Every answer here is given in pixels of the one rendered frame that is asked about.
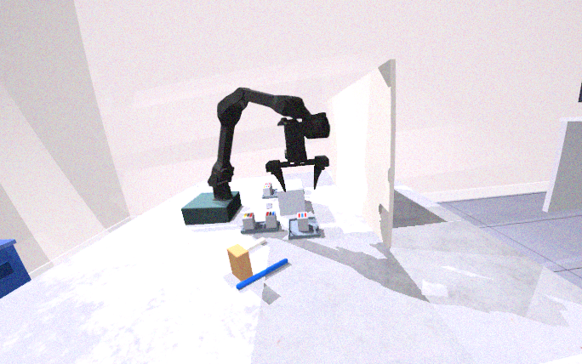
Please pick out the blue rod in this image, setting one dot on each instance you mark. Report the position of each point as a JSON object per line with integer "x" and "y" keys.
{"x": 262, "y": 273}

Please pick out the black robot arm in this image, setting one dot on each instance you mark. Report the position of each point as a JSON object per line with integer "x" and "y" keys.
{"x": 229, "y": 111}

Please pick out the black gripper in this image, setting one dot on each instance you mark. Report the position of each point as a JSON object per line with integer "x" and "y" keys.
{"x": 296, "y": 154}

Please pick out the orange rectangular block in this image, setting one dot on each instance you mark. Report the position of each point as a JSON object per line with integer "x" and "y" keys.
{"x": 240, "y": 262}

